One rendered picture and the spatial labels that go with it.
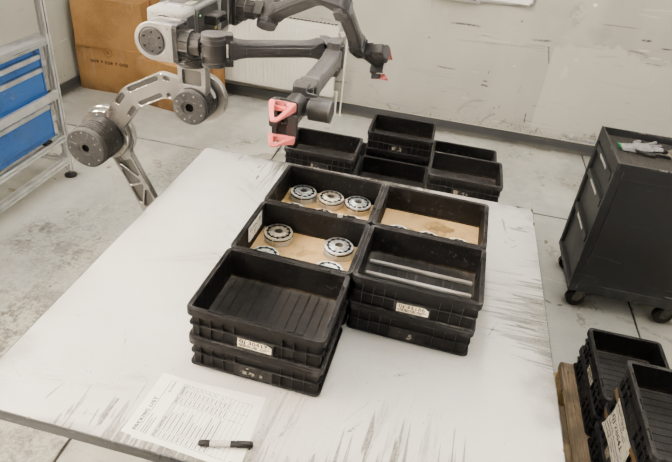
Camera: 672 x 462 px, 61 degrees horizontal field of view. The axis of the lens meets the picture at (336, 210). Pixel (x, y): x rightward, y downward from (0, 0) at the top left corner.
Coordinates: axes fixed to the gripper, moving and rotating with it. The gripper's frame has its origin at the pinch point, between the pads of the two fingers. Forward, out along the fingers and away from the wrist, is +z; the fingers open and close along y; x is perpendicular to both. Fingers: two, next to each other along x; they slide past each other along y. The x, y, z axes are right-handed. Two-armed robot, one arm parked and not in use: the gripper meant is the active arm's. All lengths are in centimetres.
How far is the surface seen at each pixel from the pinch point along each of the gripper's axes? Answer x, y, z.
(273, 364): -5, 65, 10
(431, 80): -24, 102, -357
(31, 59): 195, 59, -158
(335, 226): -8, 56, -48
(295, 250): 3, 62, -38
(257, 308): 6, 62, -7
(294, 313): -5, 62, -8
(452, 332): -53, 65, -19
